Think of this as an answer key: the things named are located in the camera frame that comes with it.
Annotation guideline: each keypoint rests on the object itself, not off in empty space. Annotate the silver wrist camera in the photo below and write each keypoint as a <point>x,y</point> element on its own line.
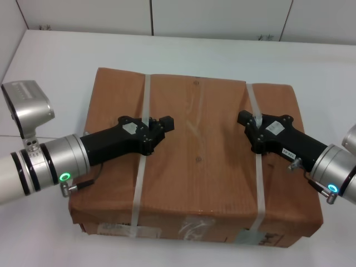
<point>351,137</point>
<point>29,105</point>

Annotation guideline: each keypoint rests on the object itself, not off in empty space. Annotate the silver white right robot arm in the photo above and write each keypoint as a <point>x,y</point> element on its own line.
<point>333,164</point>

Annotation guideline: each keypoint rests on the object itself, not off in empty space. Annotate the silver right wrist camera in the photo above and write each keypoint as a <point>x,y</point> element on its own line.
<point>351,137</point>

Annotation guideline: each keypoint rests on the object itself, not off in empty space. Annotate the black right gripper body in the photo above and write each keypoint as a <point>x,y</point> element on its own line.
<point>294,144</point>

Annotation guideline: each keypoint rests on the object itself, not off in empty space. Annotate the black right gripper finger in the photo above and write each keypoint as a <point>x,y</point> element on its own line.
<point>256,139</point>
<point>244,116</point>

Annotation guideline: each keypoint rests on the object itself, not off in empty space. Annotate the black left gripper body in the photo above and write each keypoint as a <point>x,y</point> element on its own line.
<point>111,144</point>

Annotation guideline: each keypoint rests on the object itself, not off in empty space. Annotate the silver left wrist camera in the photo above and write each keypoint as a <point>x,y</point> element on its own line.
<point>29,105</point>

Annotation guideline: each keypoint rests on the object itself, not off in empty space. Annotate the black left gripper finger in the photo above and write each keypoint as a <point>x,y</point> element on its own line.
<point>167,123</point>
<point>151,139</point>

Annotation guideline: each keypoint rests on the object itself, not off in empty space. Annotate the brown cardboard box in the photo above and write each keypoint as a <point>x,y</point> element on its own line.
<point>200,178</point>

